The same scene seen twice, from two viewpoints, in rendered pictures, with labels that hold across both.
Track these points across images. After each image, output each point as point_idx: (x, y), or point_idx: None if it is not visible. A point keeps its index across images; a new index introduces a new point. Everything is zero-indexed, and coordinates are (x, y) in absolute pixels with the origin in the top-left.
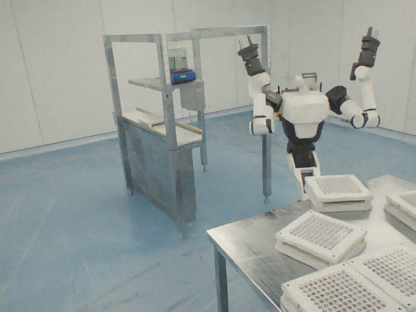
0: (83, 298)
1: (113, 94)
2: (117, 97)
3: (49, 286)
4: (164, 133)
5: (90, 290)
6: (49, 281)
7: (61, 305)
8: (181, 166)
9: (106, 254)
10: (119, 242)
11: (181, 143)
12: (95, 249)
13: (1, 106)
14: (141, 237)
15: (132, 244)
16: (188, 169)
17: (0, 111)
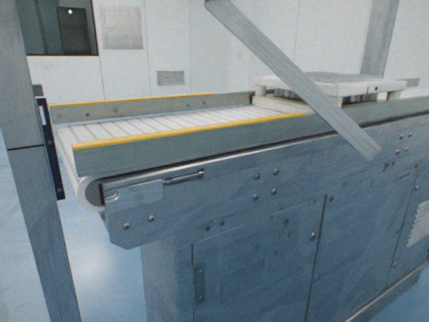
0: (9, 258)
1: (372, 11)
2: (381, 19)
3: (66, 226)
4: (203, 117)
5: (20, 261)
6: (78, 223)
7: (15, 241)
8: (150, 257)
9: (106, 264)
10: (134, 276)
11: (58, 151)
12: (130, 249)
13: (424, 73)
14: (137, 308)
15: (116, 297)
16: (166, 302)
17: (420, 80)
